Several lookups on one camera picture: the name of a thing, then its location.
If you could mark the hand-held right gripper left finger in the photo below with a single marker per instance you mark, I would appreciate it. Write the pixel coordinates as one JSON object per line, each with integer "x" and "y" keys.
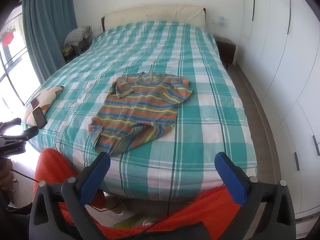
{"x": 96, "y": 177}

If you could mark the teal curtain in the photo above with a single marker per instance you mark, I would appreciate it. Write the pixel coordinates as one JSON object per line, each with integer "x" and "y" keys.
{"x": 47, "y": 30}

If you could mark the person's left hand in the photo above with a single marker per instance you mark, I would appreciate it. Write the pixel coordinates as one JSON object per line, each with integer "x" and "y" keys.
{"x": 5, "y": 175}

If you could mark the red hanging object outside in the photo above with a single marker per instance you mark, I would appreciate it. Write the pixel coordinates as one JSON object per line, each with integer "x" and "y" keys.
{"x": 7, "y": 38}

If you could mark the white wardrobe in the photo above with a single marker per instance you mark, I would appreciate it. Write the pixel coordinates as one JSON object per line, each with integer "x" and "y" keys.
{"x": 287, "y": 80}

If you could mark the striped knit shirt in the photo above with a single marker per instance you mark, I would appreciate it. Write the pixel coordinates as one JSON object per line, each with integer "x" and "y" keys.
{"x": 140, "y": 110}

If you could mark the dark wooden nightstand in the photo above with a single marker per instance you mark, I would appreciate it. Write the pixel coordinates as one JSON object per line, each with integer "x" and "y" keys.
{"x": 226, "y": 48}

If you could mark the teal plaid bedspread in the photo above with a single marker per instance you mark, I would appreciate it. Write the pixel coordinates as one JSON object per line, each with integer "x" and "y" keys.
{"x": 200, "y": 130}

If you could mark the small dark red object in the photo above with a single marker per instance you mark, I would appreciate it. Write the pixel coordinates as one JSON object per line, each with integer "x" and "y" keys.
{"x": 34, "y": 103}

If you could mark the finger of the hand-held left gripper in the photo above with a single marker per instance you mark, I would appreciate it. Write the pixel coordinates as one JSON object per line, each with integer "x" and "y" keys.
{"x": 12, "y": 122}
{"x": 30, "y": 132}

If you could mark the cream padded headboard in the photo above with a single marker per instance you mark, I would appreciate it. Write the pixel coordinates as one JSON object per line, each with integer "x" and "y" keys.
{"x": 155, "y": 13}

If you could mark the window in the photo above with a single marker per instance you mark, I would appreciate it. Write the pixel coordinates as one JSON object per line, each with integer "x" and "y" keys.
{"x": 15, "y": 80}

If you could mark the pile of checked clothes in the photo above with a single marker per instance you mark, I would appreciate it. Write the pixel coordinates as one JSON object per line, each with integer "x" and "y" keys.
{"x": 76, "y": 36}

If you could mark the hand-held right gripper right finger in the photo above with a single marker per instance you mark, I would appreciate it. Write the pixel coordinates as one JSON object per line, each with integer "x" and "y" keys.
{"x": 228, "y": 177}

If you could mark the patterned cream pillow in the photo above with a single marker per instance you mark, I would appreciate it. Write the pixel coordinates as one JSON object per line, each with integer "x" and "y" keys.
{"x": 46, "y": 96}

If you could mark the person's orange knit garment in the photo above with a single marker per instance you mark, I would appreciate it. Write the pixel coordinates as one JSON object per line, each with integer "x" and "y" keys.
{"x": 50, "y": 162}

